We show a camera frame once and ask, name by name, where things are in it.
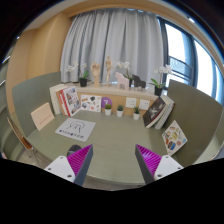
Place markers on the wooden chair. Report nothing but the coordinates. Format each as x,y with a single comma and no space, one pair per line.
29,148

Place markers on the wooden mannequin figure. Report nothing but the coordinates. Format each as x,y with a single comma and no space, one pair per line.
109,66

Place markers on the white orchid pot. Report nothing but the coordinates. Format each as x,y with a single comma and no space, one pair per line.
83,72
159,85

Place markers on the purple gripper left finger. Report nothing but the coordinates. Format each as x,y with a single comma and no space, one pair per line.
74,167

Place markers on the grey curtain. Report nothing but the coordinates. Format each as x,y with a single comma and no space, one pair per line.
119,35

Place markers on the sticker sheet card left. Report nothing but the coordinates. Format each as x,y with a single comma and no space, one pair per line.
91,103

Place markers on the wooden shelf ledge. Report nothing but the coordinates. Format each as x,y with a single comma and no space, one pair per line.
118,96

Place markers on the white red books stack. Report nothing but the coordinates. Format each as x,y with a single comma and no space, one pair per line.
65,99

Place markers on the white orchid right pot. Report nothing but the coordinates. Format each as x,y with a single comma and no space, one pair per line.
159,85

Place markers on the sticker sheet card right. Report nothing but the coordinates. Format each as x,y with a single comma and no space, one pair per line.
174,138

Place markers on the grey mouse pad with logo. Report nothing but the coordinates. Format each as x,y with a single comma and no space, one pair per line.
76,129

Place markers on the small potted plant middle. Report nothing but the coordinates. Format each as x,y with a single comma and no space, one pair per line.
120,110

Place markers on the black computer mouse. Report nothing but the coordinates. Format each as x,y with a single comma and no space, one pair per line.
73,149

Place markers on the purple round number sign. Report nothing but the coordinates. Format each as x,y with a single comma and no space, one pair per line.
105,101

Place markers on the small potted plant left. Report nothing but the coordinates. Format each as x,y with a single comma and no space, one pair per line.
108,109

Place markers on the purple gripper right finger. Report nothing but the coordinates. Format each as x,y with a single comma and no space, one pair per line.
153,166

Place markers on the sticker sheet card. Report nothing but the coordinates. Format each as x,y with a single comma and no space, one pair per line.
174,138
91,103

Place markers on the small potted plant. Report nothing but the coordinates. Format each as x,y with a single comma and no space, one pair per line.
120,110
108,109
136,113

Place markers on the wooden hand model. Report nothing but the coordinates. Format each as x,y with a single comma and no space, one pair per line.
95,69

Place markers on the dark leaning books stack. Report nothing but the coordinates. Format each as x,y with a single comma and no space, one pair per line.
158,113

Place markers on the small potted plant right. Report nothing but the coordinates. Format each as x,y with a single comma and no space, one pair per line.
136,113

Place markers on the black wooden horse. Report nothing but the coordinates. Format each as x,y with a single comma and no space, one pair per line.
138,83

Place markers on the white orchid middle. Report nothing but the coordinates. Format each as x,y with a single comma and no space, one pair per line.
126,67

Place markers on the white orchid left pot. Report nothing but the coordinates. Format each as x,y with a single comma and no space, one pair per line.
83,72

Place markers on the beige card booklet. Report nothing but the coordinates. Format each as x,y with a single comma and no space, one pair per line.
42,116

